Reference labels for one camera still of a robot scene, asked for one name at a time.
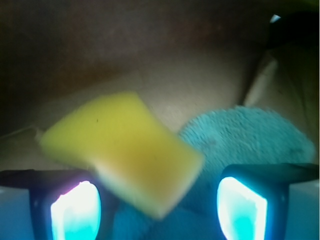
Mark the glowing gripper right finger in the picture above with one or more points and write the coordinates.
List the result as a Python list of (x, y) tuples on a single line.
[(269, 201)]

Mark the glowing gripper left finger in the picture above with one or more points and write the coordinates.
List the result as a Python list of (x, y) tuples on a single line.
[(54, 205)]

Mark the blue terry cloth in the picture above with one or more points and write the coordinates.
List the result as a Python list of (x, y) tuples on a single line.
[(239, 135)]

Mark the yellow sponge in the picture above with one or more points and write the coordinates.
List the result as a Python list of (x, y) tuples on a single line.
[(134, 155)]

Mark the brown paper bag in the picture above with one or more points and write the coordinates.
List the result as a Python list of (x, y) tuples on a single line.
[(183, 57)]

